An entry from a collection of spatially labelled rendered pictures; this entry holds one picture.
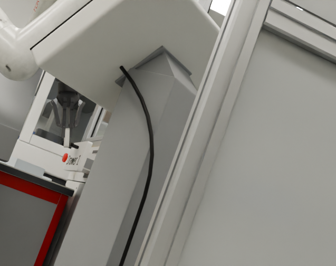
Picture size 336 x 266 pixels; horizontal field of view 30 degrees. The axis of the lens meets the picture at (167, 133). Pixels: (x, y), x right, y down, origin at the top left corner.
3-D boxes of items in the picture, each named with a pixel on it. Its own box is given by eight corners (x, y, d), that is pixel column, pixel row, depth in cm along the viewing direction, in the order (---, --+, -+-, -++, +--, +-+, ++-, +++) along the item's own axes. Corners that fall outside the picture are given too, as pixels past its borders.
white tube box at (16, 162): (13, 167, 242) (17, 158, 242) (6, 165, 249) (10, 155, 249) (41, 178, 248) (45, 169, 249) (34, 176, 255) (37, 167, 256)
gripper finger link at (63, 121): (67, 97, 228) (63, 97, 228) (65, 128, 228) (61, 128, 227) (65, 98, 232) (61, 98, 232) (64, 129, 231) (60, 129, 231)
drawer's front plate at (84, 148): (76, 170, 216) (88, 140, 218) (63, 169, 243) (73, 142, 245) (81, 172, 216) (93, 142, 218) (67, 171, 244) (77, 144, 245)
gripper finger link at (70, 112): (68, 98, 232) (72, 98, 233) (67, 129, 232) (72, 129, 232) (69, 97, 229) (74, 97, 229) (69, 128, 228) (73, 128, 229)
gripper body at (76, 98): (77, 84, 236) (77, 108, 235) (55, 82, 233) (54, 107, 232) (82, 82, 228) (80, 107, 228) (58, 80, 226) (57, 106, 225)
